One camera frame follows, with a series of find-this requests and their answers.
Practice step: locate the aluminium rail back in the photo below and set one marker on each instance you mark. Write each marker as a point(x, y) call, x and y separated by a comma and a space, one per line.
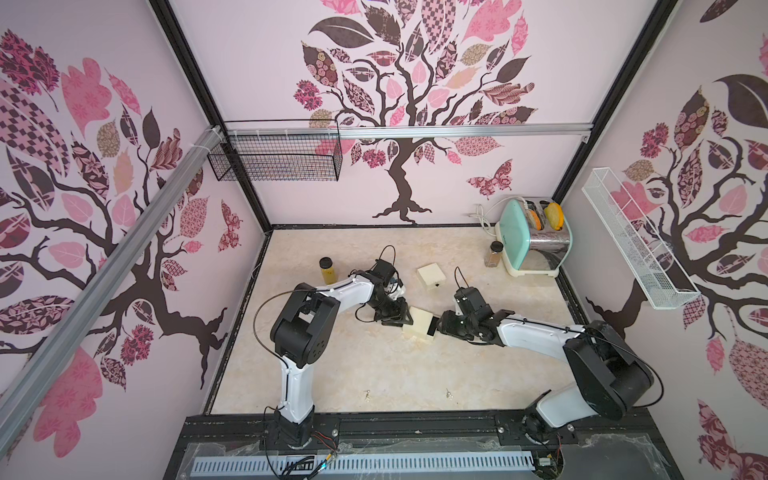
point(549, 129)

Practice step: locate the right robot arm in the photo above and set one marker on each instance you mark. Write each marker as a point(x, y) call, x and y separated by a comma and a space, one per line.
point(609, 377)

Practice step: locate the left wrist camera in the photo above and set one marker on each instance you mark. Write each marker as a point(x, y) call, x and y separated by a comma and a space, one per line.
point(396, 290)

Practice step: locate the yellow spice jar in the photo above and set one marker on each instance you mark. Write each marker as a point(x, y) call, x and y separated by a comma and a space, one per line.
point(328, 271)

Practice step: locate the aluminium rail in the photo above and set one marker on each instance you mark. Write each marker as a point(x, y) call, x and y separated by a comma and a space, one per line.
point(549, 129)
point(26, 392)

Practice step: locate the brown spice jar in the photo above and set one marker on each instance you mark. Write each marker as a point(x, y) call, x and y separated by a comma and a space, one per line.
point(494, 254)

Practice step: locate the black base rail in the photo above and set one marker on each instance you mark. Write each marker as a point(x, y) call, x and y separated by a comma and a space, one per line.
point(631, 448)

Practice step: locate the cream drawer jewelry box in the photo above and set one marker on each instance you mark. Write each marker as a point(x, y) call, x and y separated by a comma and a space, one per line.
point(431, 276)

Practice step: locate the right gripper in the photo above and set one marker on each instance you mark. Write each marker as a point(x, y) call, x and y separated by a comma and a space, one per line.
point(454, 322)

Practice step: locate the white wire shelf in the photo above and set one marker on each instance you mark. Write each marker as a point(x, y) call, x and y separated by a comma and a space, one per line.
point(662, 279)

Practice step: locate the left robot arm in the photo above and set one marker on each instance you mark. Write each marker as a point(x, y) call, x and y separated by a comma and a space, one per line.
point(304, 327)

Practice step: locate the mint green toaster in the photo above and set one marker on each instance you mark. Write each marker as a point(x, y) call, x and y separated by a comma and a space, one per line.
point(535, 236)

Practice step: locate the aluminium rail left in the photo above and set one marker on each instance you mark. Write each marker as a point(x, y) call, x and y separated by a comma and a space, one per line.
point(26, 392)

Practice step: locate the white slotted cable duct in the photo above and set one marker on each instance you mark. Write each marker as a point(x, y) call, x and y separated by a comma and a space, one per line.
point(361, 464)

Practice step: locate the black wire basket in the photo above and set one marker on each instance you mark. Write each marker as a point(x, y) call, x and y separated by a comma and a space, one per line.
point(279, 150)

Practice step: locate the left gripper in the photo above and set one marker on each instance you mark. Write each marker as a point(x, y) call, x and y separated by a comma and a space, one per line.
point(396, 316)

